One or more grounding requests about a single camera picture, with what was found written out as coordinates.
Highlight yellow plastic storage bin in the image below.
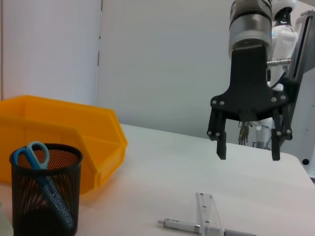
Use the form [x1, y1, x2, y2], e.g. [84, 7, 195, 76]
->
[0, 94, 128, 195]

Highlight black mesh pen cup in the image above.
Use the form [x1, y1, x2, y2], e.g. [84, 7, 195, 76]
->
[9, 143, 84, 234]

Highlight grey ballpoint pen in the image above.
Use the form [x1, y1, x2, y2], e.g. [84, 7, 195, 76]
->
[157, 218, 256, 236]

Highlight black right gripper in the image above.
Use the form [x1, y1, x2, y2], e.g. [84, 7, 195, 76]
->
[206, 44, 294, 162]

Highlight transparent plastic ruler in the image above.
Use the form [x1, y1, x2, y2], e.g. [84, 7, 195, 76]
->
[195, 192, 223, 234]

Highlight right gripper connector cable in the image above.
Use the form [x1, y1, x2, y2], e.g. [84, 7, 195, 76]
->
[267, 58, 292, 74]

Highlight white humanoid robot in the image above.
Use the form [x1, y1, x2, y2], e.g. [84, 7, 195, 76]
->
[237, 0, 300, 150]

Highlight white robot support stand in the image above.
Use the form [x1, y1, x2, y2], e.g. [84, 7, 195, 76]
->
[283, 9, 315, 179]

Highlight blue teal scissors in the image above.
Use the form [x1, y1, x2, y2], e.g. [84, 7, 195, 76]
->
[12, 141, 74, 228]

